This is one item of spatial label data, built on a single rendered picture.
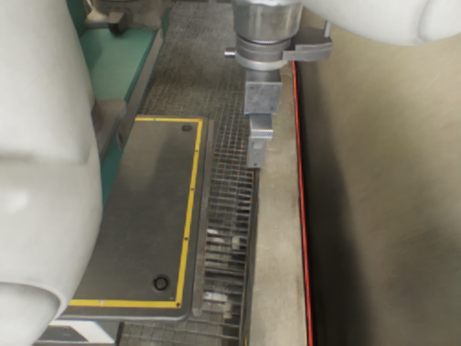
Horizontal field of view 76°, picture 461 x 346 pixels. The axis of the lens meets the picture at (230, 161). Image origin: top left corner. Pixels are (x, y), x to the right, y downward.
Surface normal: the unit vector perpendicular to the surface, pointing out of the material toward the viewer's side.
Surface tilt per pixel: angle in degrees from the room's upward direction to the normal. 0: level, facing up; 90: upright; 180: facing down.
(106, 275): 0
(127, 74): 0
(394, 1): 105
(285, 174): 0
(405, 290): 65
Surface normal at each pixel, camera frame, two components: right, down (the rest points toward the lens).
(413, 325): -0.89, -0.38
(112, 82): 0.03, -0.69
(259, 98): -0.01, 0.73
